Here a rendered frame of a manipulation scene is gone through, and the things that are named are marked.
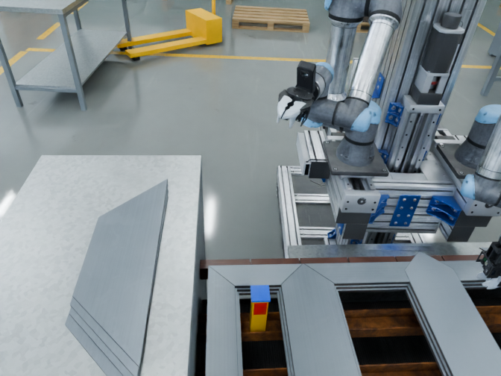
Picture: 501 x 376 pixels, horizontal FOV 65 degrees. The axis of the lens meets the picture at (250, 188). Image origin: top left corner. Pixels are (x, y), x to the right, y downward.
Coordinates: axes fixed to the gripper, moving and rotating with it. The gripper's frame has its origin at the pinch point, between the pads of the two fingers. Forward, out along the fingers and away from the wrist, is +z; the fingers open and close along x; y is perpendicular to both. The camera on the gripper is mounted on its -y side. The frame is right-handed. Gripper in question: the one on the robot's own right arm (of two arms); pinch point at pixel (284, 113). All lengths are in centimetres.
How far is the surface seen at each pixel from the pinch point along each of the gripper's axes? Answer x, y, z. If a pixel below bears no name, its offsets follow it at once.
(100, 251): 33, 43, 33
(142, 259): 21, 41, 30
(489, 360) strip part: -78, 51, 0
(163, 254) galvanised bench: 18, 43, 24
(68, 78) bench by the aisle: 272, 162, -182
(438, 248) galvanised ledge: -67, 69, -59
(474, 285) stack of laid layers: -74, 53, -29
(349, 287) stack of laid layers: -35, 58, -8
